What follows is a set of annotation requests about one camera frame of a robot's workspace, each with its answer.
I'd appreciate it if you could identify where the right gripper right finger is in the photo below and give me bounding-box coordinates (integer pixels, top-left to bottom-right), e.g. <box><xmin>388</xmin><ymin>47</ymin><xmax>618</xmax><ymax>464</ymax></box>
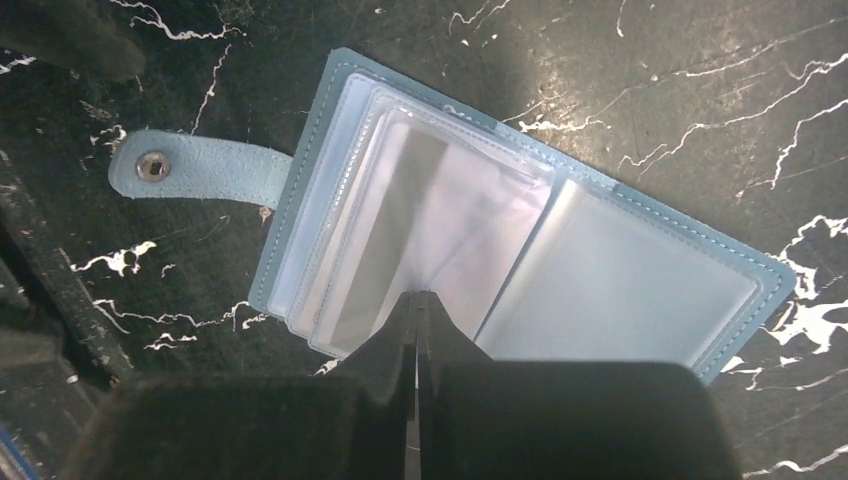
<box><xmin>418</xmin><ymin>292</ymin><xmax>741</xmax><ymax>479</ymax></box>

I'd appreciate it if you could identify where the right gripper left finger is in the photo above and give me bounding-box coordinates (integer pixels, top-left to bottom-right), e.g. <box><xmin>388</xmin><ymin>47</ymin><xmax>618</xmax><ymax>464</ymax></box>
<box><xmin>62</xmin><ymin>293</ymin><xmax>416</xmax><ymax>479</ymax></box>

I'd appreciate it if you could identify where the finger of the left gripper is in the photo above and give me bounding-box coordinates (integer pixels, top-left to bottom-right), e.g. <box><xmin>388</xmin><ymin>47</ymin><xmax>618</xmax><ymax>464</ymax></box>
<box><xmin>1</xmin><ymin>0</ymin><xmax>146</xmax><ymax>82</ymax></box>

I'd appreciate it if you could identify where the blue leather card holder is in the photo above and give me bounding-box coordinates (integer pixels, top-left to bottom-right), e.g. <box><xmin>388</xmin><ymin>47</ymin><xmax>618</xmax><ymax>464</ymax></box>
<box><xmin>108</xmin><ymin>48</ymin><xmax>796</xmax><ymax>383</ymax></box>

